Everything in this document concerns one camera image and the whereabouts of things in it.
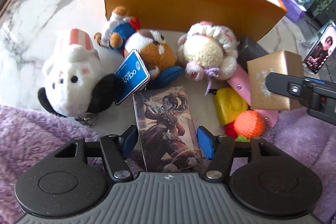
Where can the cream crochet lamb doll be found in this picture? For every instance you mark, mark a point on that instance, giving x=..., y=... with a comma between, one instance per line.
x=208, y=51

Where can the blue ocean tag card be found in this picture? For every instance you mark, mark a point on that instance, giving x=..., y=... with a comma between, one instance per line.
x=134, y=75

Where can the pink leather card holder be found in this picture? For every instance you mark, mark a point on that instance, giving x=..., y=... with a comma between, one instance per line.
x=240, y=83

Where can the yellow plastic toy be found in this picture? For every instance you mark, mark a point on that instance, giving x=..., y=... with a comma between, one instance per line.
x=228, y=105

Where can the brown fox plush blue outfit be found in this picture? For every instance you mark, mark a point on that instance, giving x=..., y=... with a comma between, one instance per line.
x=123, y=34

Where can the dark grey gift box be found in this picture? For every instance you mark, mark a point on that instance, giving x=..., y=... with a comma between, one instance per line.
x=248, y=49

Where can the illustrated character card box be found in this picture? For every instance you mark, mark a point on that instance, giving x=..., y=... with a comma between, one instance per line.
x=166, y=130

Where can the purple fluffy blanket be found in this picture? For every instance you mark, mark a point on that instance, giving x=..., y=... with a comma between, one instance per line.
x=29, y=136

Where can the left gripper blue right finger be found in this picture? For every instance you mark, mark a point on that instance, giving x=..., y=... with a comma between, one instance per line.
x=220, y=151

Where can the smartphone on stand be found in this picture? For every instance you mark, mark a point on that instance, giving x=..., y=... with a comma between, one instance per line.
x=322, y=52

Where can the orange crochet ball toy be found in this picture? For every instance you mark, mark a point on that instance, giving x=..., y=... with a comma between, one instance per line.
x=247, y=125

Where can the purple tissue pack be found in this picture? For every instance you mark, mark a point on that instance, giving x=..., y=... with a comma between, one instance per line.
x=295, y=11

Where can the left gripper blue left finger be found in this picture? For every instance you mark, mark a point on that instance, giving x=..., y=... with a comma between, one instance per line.
x=115, y=150

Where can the gold gift box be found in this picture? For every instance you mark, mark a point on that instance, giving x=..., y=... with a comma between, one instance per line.
x=283, y=62

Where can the white black-eared plush toy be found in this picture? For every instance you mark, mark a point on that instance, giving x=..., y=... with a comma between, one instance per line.
x=76, y=83

